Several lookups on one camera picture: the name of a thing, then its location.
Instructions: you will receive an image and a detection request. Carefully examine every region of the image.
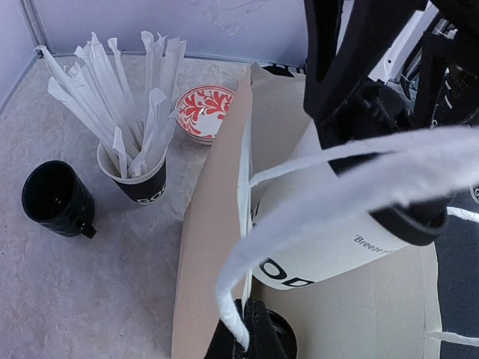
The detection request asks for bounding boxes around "black cup lid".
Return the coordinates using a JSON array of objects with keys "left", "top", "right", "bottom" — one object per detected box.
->
[
  {"left": 329, "top": 153, "right": 450, "bottom": 248},
  {"left": 267, "top": 310, "right": 298, "bottom": 359}
]

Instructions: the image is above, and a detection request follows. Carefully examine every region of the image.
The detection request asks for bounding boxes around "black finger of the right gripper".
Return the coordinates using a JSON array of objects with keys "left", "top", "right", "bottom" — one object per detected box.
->
[{"left": 303, "top": 0, "right": 427, "bottom": 148}]

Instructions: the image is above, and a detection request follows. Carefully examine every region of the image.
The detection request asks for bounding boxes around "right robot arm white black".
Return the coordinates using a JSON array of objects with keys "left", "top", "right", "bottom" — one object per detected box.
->
[{"left": 304, "top": 1, "right": 478, "bottom": 148}]

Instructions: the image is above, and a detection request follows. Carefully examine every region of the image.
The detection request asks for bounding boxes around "black cup holding straws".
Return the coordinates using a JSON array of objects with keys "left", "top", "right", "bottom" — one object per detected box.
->
[{"left": 97, "top": 143, "right": 167, "bottom": 206}]

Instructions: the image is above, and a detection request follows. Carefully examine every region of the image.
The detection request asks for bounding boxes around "right aluminium corner post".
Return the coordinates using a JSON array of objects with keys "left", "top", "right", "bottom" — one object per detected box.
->
[{"left": 19, "top": 0, "right": 50, "bottom": 50}]

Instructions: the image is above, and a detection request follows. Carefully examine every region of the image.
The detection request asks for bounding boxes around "stack of black cup sleeves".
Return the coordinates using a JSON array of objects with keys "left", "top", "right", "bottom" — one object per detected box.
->
[{"left": 22, "top": 160, "right": 97, "bottom": 239}]

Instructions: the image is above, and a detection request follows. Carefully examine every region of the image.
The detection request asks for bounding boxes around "red white patterned bowl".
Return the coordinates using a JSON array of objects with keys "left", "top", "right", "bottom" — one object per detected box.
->
[{"left": 175, "top": 85, "right": 235, "bottom": 145}]

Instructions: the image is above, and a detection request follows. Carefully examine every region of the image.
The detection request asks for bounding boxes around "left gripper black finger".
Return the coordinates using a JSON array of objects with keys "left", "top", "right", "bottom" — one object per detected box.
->
[{"left": 204, "top": 298, "right": 287, "bottom": 359}]

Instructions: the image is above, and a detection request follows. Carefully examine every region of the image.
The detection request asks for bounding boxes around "brown paper bag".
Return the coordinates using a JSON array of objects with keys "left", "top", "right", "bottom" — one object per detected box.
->
[{"left": 171, "top": 62, "right": 479, "bottom": 359}]

